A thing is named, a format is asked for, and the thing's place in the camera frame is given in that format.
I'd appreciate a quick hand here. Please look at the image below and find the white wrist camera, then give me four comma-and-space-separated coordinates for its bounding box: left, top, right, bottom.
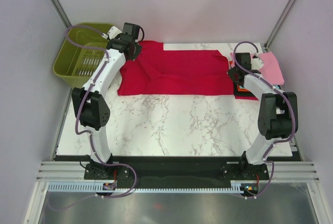
101, 26, 122, 40
251, 55, 264, 70

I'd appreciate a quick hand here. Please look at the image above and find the aluminium frame post right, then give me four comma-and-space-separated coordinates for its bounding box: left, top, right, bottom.
262, 0, 297, 52

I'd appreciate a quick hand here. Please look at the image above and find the magenta folded t shirt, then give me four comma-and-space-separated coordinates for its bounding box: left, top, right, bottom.
235, 95, 258, 101

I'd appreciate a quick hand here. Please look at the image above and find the pink folded t shirt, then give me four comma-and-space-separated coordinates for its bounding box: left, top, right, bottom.
259, 52, 285, 85

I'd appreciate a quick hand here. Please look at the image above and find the red t shirt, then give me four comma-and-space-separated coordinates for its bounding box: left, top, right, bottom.
118, 41, 233, 96

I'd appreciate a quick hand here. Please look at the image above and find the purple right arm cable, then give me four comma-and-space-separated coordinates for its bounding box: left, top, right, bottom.
233, 41, 299, 200

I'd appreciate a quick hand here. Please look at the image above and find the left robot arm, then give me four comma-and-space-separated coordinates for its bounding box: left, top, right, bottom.
71, 22, 145, 179

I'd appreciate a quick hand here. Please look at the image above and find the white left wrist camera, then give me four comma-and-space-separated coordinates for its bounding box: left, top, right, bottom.
101, 26, 122, 40

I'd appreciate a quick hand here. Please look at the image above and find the aluminium front rail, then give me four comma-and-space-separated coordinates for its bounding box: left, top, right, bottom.
36, 160, 319, 183

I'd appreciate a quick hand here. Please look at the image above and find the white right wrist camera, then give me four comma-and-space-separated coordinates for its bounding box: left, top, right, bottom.
251, 55, 264, 70

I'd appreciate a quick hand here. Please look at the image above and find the olive green plastic basket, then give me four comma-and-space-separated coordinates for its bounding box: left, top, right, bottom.
53, 22, 112, 89

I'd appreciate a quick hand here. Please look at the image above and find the white slotted cable duct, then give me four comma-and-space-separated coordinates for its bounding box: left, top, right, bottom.
47, 181, 259, 193

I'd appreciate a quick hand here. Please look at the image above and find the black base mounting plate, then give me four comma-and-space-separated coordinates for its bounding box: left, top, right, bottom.
53, 155, 302, 190

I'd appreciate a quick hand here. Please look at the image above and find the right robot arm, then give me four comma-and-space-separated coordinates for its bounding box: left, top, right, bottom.
227, 53, 298, 179

